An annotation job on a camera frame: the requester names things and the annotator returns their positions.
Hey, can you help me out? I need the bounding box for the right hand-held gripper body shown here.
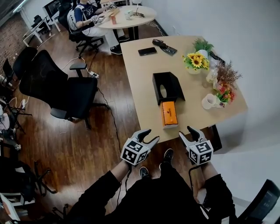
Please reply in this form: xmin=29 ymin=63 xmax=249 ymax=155
xmin=185 ymin=137 xmax=214 ymax=166

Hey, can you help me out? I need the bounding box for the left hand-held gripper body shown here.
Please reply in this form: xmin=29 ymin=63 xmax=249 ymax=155
xmin=120 ymin=133 xmax=151 ymax=166

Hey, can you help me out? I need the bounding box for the orange tissues pack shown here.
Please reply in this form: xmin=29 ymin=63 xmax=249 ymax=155
xmin=159 ymin=101 xmax=179 ymax=130

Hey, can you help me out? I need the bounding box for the black tissue box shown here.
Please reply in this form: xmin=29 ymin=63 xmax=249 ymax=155
xmin=152 ymin=71 xmax=186 ymax=106

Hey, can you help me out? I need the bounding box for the person's left forearm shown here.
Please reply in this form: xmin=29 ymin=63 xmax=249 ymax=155
xmin=67 ymin=161 xmax=133 ymax=224

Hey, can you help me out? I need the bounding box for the person's right forearm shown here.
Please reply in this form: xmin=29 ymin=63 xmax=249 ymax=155
xmin=198 ymin=163 xmax=237 ymax=221

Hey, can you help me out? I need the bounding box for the person's right shoe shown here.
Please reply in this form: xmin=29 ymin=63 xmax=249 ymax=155
xmin=163 ymin=148 xmax=174 ymax=164

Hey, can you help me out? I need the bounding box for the person's shoe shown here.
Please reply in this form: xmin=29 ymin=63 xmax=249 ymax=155
xmin=139 ymin=166 xmax=151 ymax=179
xmin=163 ymin=148 xmax=174 ymax=164

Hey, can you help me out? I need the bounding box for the person's left shoe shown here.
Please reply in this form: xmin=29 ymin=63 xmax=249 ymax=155
xmin=139 ymin=166 xmax=151 ymax=179

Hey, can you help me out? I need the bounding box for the white mug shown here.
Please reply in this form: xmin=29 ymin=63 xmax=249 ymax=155
xmin=201 ymin=93 xmax=219 ymax=110

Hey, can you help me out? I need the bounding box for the red and orange flower pot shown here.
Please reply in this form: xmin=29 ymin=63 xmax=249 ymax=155
xmin=215 ymin=84 xmax=236 ymax=108

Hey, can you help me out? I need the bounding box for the person's body in black clothing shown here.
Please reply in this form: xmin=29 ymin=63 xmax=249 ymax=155
xmin=105 ymin=161 xmax=210 ymax=224

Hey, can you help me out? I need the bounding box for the clear glass jar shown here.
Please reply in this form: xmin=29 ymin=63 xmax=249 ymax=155
xmin=206 ymin=68 xmax=219 ymax=84

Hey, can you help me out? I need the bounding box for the brown dried plant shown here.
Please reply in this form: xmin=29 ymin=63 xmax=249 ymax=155
xmin=213 ymin=60 xmax=243 ymax=88

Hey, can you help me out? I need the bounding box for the sunflower bouquet in pot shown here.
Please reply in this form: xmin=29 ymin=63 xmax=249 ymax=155
xmin=182 ymin=52 xmax=210 ymax=75

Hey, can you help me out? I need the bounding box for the grey and black chair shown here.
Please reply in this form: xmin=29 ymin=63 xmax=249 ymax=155
xmin=237 ymin=179 xmax=280 ymax=224

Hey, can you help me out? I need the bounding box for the black tray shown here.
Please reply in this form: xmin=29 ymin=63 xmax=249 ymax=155
xmin=209 ymin=50 xmax=226 ymax=66

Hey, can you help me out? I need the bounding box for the black smartphone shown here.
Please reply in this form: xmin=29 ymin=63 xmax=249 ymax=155
xmin=138 ymin=47 xmax=157 ymax=56

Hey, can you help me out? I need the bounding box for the green plant in white pot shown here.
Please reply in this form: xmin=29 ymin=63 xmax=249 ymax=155
xmin=192 ymin=38 xmax=214 ymax=58

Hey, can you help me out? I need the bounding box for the black plastic bag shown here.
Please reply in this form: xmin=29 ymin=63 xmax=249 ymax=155
xmin=152 ymin=38 xmax=178 ymax=56

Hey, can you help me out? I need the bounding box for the large black office chair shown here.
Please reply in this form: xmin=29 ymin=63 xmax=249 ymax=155
xmin=19 ymin=49 xmax=110 ymax=130

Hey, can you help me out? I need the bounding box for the round beige table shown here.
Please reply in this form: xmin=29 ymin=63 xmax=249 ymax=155
xmin=96 ymin=5 xmax=158 ymax=41

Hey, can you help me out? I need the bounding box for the black chair with star base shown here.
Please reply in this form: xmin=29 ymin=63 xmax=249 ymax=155
xmin=0 ymin=161 xmax=57 ymax=203

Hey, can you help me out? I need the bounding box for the black swivel chair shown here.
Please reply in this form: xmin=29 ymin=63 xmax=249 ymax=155
xmin=58 ymin=3 xmax=105 ymax=55

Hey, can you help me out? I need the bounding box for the black mesh chair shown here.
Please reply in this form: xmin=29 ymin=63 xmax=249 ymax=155
xmin=2 ymin=46 xmax=38 ymax=81

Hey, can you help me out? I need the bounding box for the white desk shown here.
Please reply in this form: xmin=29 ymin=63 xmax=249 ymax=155
xmin=21 ymin=15 xmax=62 ymax=47

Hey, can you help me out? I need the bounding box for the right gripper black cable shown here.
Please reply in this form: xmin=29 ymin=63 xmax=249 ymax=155
xmin=188 ymin=165 xmax=203 ymax=191

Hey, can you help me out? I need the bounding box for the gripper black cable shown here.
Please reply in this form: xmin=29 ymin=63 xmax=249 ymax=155
xmin=117 ymin=166 xmax=132 ymax=206
xmin=188 ymin=165 xmax=203 ymax=191

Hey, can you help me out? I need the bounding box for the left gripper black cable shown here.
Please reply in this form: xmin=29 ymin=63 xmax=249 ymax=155
xmin=117 ymin=166 xmax=132 ymax=206

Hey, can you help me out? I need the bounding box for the black floor cable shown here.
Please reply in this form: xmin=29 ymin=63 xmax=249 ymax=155
xmin=97 ymin=87 xmax=121 ymax=151

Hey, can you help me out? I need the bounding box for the white floor cable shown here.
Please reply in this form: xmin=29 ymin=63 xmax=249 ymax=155
xmin=60 ymin=56 xmax=90 ymax=73

